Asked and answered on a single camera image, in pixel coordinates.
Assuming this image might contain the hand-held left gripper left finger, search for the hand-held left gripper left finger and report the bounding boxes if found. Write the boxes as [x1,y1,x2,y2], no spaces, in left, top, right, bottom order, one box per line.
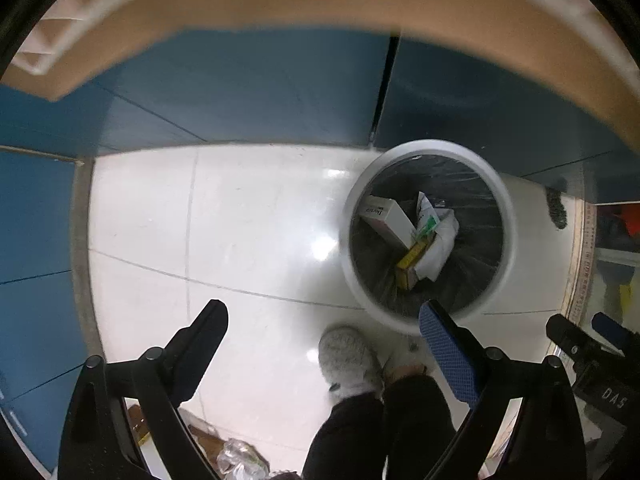
[57,299,230,480]

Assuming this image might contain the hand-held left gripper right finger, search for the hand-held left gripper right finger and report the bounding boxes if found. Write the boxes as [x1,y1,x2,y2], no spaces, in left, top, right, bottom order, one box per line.
[418,300,587,480]

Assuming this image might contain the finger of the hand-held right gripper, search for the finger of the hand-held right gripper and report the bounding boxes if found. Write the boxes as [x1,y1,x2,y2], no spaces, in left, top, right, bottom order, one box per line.
[591,311,640,356]
[545,314,598,363]

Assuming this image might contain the white round waste bin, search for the white round waste bin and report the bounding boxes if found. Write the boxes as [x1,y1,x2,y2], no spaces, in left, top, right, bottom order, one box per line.
[338,139,516,336]

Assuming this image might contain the grey fluffy slipper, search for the grey fluffy slipper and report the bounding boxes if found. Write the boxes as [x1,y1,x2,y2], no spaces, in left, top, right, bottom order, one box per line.
[384,335,432,380]
[318,326,385,400]

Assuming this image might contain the person's right leg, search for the person's right leg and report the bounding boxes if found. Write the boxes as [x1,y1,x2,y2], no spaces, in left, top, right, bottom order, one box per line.
[382,374,458,480]

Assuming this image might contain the person's leg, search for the person's leg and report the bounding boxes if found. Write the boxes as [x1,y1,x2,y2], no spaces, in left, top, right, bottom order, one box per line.
[302,389,388,480]
[382,374,458,480]

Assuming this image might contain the brown cardboard piece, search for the brown cardboard piece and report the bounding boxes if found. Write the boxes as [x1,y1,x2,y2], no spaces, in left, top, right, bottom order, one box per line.
[179,407,227,468]

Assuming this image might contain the wooden shelf unit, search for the wooden shelf unit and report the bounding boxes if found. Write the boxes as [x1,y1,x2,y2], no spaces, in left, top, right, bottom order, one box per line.
[561,199,640,333]

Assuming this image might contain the clear crumpled plastic wrap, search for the clear crumpled plastic wrap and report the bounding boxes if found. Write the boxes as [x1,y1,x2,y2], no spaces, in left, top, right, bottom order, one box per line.
[215,438,272,480]

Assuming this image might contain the yellow carton box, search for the yellow carton box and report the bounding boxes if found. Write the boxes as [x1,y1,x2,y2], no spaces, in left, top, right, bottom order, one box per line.
[395,236,434,291]

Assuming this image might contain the crumpled white paper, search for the crumpled white paper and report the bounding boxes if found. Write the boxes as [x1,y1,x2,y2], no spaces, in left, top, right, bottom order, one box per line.
[416,209,460,282]

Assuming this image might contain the black fuzzy brush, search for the black fuzzy brush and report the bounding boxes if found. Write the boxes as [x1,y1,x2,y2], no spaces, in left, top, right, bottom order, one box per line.
[544,186,569,231]

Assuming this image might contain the person's left leg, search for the person's left leg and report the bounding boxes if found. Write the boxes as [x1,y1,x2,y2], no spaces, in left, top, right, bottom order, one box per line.
[302,389,388,480]

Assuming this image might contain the black bin liner bag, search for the black bin liner bag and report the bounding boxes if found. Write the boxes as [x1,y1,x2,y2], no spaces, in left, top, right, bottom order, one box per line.
[349,154,504,319]

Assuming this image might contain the white packet with green print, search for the white packet with green print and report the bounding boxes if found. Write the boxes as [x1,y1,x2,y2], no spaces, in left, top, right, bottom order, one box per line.
[415,191,442,241]

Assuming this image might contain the white carton box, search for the white carton box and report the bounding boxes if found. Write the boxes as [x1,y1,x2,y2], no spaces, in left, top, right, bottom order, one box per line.
[358,195,419,254]

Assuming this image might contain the white ribbed panel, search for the white ribbed panel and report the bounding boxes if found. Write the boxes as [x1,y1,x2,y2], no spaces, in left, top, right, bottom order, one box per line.
[9,0,133,77]

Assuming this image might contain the beige wooden table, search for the beige wooden table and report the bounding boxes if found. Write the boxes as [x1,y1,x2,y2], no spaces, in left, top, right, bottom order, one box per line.
[0,0,640,155]

